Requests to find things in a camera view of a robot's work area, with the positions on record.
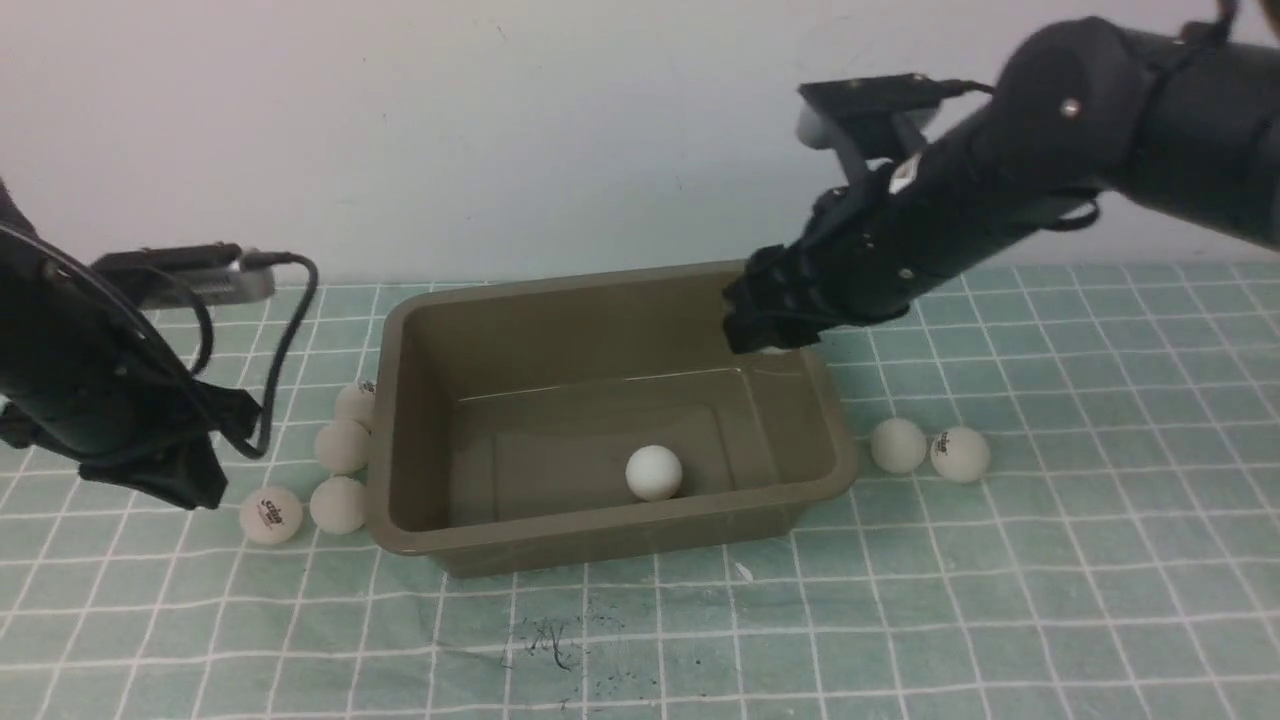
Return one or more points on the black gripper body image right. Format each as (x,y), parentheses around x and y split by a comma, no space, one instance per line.
(832,275)

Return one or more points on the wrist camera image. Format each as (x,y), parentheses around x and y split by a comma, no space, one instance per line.
(214,273)
(880,117)

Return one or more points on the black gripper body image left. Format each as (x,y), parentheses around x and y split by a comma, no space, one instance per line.
(134,435)

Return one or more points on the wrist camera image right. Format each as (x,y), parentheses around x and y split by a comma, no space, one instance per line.
(880,117)

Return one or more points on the white ball with logo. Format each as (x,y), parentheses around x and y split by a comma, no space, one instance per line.
(271,516)
(960,454)

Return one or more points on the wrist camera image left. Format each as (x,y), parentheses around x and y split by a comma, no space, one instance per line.
(214,273)

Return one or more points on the green checkered tablecloth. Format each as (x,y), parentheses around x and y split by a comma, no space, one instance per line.
(1119,561)

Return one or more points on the white ball plain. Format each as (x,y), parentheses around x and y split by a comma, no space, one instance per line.
(898,445)

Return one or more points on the olive green plastic bin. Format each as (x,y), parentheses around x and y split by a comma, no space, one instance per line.
(505,415)

